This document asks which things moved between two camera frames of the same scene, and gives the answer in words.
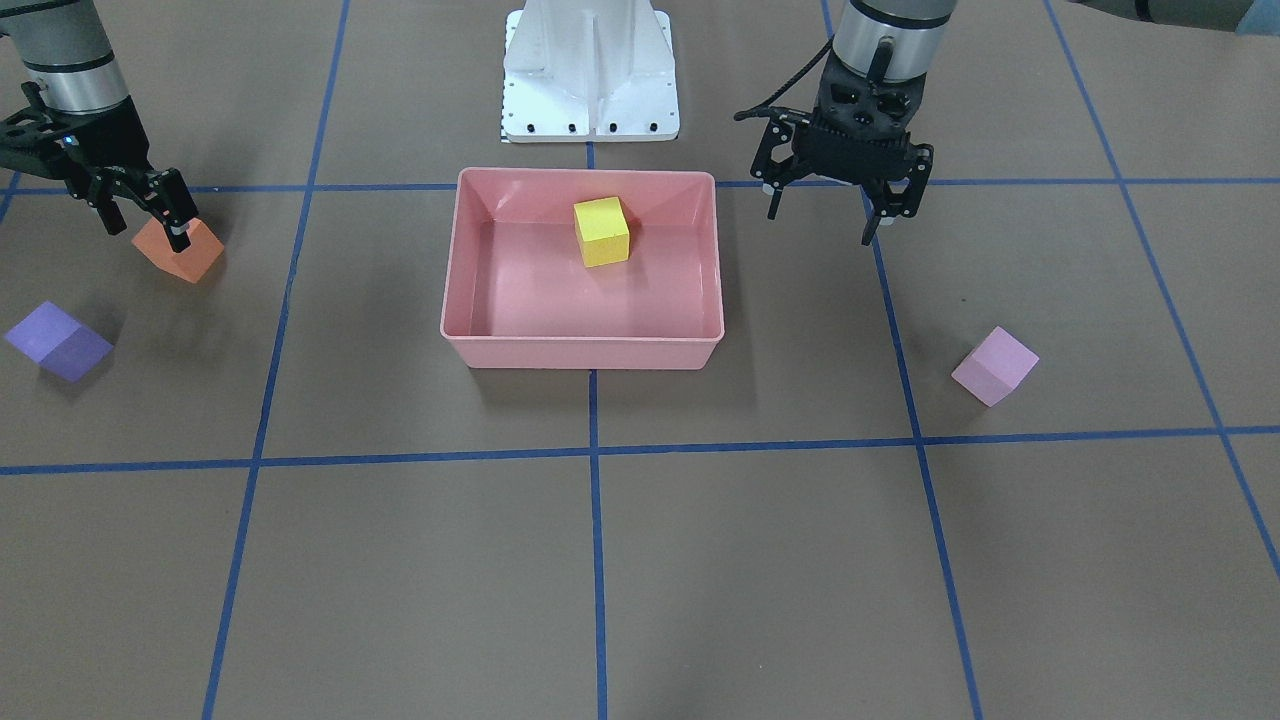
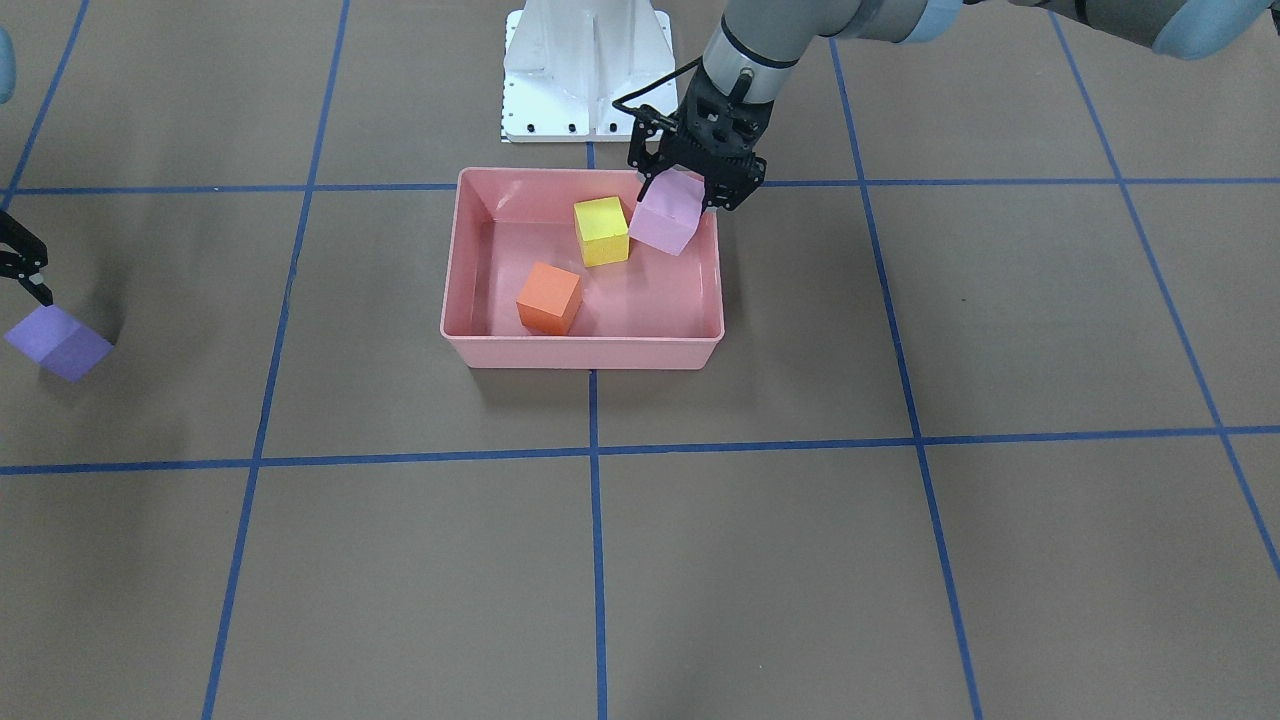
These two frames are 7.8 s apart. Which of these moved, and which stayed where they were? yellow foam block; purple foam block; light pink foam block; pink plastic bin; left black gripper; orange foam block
Moved: left black gripper; light pink foam block; orange foam block
Stayed: yellow foam block; pink plastic bin; purple foam block
